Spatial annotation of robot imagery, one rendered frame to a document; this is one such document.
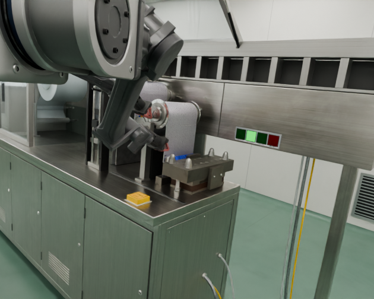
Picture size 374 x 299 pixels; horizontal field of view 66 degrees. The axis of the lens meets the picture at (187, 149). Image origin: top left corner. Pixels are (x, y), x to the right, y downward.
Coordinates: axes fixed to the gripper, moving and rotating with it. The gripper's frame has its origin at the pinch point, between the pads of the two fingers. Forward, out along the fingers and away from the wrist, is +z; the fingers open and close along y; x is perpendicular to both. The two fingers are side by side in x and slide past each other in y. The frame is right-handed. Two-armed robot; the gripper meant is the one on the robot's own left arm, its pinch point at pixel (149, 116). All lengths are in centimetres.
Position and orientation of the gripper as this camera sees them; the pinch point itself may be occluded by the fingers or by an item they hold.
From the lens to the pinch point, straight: 143.1
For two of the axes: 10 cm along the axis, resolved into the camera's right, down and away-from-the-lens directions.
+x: 4.6, -8.4, 2.9
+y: 8.0, 2.5, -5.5
